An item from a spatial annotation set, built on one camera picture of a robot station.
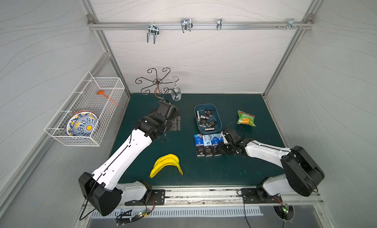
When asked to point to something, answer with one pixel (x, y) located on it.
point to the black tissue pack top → (208, 113)
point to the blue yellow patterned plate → (83, 123)
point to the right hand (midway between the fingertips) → (218, 147)
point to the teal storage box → (215, 115)
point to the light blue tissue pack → (215, 141)
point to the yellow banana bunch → (167, 160)
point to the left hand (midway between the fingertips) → (172, 121)
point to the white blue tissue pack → (207, 140)
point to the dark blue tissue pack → (199, 139)
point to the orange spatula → (102, 92)
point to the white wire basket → (85, 98)
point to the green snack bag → (245, 118)
